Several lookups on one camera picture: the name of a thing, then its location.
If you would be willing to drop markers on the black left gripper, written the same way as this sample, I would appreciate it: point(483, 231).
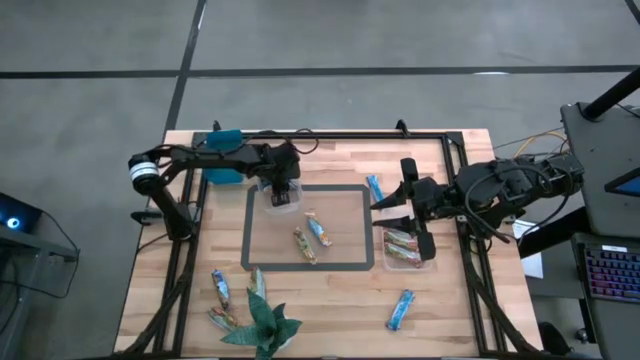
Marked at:
point(280, 165)

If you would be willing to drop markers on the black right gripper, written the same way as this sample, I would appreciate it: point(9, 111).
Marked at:
point(432, 200)

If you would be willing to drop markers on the light blue granola bar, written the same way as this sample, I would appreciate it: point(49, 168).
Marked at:
point(401, 310)
point(375, 187)

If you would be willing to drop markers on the blue orange granola bar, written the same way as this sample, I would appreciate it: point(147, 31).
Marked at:
point(319, 231)

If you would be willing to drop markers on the green yellow granola bar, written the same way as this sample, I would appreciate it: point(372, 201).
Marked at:
point(305, 246)

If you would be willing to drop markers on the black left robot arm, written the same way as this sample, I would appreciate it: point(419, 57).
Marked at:
point(200, 156)

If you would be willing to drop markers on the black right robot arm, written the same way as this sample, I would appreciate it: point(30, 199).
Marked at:
point(500, 185)

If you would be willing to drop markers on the clear plastic bin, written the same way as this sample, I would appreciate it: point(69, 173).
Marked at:
point(395, 266)

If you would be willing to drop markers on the dark-bordered rectangular mat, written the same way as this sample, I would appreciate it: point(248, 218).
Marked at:
point(310, 266)

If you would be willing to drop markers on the blue plastic bin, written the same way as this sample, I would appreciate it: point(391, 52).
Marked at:
point(225, 140)

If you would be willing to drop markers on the green potted plant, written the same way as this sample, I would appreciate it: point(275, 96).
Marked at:
point(265, 325)

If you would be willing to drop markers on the black caster wheel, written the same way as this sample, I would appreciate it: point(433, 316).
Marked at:
point(552, 340)

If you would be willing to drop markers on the grey desk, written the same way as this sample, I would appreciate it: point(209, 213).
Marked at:
point(595, 150)

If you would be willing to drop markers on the black screen with blue display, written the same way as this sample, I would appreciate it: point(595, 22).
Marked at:
point(627, 186)

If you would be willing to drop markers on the grey metal stand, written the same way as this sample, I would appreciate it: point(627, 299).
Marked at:
point(45, 247)

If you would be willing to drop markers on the black pole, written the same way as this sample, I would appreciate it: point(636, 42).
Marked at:
point(612, 95)

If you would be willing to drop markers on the black computer with blue light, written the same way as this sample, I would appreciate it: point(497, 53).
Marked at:
point(25, 212)

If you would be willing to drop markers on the black frame bracket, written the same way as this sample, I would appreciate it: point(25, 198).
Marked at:
point(401, 127)
point(216, 125)

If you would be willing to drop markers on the black aluminium table frame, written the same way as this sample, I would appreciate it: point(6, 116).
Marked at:
point(350, 135)

